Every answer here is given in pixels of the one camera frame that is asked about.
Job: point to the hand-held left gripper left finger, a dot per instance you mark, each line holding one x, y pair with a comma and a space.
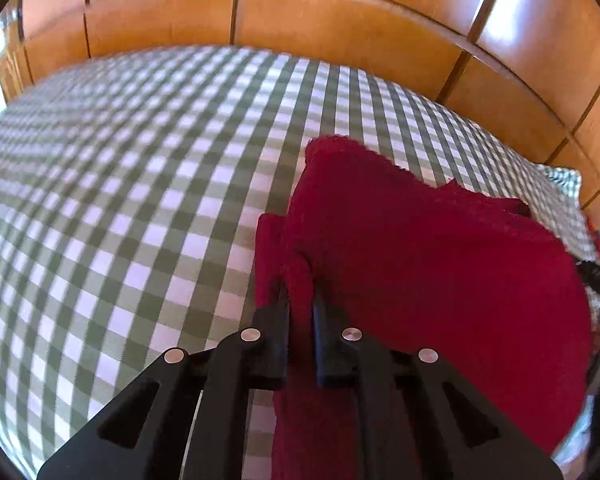
280, 345

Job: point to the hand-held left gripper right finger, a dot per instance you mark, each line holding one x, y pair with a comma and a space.
320, 345

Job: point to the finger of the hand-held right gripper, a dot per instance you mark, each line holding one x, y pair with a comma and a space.
597, 280

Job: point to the dark red embroidered sweater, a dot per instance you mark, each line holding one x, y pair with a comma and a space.
430, 270

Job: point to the white quilted cloth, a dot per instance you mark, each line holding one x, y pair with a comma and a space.
577, 435

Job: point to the fine-checked green cloth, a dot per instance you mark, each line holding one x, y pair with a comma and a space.
562, 182

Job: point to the green checked bed sheet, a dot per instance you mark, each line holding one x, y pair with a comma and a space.
105, 210

